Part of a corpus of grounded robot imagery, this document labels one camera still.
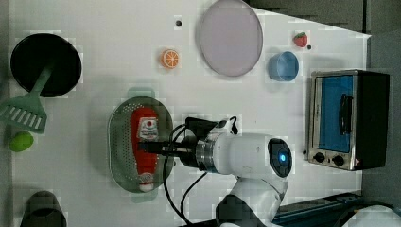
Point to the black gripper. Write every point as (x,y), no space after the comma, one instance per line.
(195,150)

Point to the red ketchup bottle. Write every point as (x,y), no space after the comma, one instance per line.
(144,128)

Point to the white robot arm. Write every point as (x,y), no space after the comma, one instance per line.
(260,163)

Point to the green oval strainer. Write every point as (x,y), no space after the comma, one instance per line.
(122,161)

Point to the orange slice toy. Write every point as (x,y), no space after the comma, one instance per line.
(169,59)

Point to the black cylinder cup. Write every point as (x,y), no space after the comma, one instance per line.
(43,210)

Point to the green slotted spatula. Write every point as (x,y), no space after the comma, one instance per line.
(27,111)

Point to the grey round plate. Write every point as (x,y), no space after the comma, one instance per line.
(230,37)

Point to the blue bowl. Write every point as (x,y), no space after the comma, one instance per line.
(283,66)

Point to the red strawberry toy far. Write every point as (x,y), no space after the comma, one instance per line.
(301,39)

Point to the black toaster oven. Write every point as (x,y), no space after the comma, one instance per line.
(348,119)

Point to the green round utensil handle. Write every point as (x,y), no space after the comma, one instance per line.
(21,141)

